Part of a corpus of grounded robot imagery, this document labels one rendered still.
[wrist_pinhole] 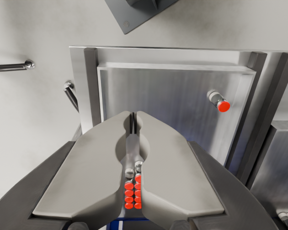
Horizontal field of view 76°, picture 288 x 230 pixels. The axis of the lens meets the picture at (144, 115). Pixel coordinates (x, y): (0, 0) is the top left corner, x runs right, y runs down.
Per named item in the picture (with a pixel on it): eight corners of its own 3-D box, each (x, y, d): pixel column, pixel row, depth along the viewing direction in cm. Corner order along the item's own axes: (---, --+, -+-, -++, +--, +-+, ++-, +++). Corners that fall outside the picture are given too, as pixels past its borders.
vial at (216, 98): (218, 101, 37) (228, 112, 33) (207, 101, 36) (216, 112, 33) (221, 91, 36) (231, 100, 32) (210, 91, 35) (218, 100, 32)
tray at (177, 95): (207, 192, 50) (212, 204, 47) (110, 193, 48) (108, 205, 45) (245, 66, 34) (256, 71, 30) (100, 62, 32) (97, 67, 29)
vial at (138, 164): (143, 167, 44) (144, 182, 40) (134, 167, 44) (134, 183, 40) (144, 160, 43) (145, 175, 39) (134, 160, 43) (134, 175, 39)
